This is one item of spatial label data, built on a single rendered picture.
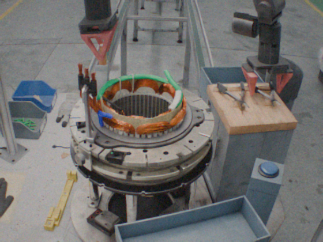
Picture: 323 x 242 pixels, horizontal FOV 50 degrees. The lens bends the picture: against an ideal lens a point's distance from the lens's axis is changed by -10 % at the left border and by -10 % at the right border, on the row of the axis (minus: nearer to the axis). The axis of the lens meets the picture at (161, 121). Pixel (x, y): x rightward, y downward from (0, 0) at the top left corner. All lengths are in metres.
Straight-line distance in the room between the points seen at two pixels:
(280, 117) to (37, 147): 0.79
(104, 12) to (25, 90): 0.85
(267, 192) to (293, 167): 1.73
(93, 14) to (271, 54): 0.44
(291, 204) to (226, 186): 1.30
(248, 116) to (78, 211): 0.51
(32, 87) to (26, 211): 0.64
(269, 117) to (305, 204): 1.42
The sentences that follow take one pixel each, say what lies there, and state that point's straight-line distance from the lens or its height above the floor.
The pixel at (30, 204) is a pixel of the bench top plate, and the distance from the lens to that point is 1.09.
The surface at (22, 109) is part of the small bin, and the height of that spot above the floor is 0.82.
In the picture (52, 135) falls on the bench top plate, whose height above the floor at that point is 0.78.
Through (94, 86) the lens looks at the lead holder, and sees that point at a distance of 0.70.
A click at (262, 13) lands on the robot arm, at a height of 1.31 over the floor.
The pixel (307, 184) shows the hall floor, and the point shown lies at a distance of 2.46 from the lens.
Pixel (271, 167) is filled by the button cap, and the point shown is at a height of 1.04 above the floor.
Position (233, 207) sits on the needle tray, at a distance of 0.71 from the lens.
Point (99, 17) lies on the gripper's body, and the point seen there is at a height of 1.31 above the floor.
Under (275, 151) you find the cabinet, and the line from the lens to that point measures 1.00.
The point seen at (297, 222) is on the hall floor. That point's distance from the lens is 2.19.
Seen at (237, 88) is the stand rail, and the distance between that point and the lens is 1.02.
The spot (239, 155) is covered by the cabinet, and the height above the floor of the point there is 0.97.
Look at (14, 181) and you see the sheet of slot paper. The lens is 1.17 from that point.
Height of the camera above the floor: 1.56
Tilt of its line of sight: 34 degrees down
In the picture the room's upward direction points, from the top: 3 degrees clockwise
